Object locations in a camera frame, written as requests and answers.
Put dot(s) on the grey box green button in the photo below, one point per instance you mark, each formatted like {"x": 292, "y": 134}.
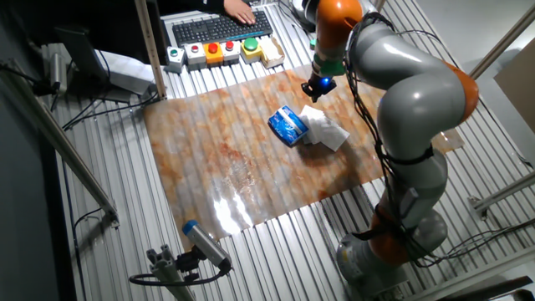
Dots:
{"x": 175, "y": 58}

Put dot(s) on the person's bare hand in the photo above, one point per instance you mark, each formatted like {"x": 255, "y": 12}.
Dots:
{"x": 240, "y": 10}

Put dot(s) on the aluminium profile camera mount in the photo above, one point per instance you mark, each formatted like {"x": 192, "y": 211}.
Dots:
{"x": 167, "y": 271}

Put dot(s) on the black keyboard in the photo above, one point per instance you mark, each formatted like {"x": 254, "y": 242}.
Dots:
{"x": 217, "y": 29}

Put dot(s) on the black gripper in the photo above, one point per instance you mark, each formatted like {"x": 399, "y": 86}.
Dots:
{"x": 324, "y": 85}

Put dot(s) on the silver camera blue cap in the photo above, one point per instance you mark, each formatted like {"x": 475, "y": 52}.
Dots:
{"x": 207, "y": 244}

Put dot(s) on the small silver camera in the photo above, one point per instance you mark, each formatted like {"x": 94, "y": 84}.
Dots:
{"x": 57, "y": 71}

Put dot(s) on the brown cardboard panel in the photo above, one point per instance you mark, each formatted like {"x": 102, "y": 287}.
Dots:
{"x": 518, "y": 88}

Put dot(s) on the slanted aluminium frame beam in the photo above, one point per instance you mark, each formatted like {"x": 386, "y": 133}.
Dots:
{"x": 62, "y": 142}

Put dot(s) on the small open cardboard box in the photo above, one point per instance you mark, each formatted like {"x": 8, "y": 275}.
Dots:
{"x": 271, "y": 52}

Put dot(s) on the orange marble pattern mat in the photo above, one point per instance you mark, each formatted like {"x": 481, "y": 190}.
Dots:
{"x": 209, "y": 146}

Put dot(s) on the orange box red button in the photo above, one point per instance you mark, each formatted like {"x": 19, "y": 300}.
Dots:
{"x": 213, "y": 53}

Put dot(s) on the grey box red button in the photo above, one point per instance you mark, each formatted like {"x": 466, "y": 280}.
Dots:
{"x": 230, "y": 51}
{"x": 195, "y": 54}

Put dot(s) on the folded white loose napkin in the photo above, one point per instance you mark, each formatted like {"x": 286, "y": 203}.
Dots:
{"x": 313, "y": 115}

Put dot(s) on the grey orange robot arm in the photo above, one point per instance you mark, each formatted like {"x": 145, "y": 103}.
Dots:
{"x": 418, "y": 96}

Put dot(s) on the grey metal device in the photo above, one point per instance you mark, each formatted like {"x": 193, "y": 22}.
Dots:
{"x": 125, "y": 73}

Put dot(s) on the large white loose napkin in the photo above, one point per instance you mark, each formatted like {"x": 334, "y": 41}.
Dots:
{"x": 330, "y": 136}

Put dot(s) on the dark monitor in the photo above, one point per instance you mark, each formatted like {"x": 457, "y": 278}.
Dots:
{"x": 81, "y": 54}

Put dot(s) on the yellow box green button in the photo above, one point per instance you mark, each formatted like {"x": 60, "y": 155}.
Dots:
{"x": 251, "y": 49}

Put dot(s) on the blue napkin pack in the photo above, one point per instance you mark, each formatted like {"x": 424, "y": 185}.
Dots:
{"x": 286, "y": 127}

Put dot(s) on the small green object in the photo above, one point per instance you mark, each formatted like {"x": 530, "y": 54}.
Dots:
{"x": 312, "y": 44}

